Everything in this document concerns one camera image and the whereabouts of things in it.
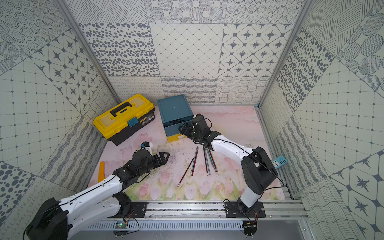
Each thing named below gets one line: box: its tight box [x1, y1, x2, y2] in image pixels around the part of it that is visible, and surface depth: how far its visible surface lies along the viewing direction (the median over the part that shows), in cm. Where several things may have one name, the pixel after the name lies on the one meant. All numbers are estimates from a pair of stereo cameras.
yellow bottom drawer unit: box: [166, 133, 188, 143], surface depth 98 cm
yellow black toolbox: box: [93, 94, 156, 146], surface depth 95 cm
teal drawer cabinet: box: [157, 94, 194, 137], surface depth 92 cm
